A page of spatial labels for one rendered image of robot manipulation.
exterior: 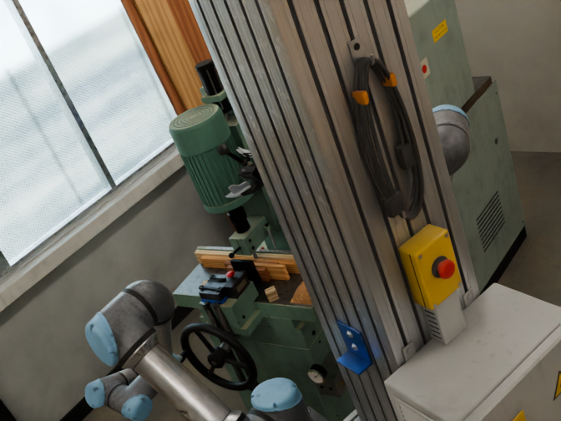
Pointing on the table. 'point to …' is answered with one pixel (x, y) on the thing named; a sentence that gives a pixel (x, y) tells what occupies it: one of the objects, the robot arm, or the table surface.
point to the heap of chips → (301, 296)
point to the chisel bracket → (252, 240)
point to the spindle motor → (209, 156)
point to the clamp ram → (246, 269)
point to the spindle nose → (237, 216)
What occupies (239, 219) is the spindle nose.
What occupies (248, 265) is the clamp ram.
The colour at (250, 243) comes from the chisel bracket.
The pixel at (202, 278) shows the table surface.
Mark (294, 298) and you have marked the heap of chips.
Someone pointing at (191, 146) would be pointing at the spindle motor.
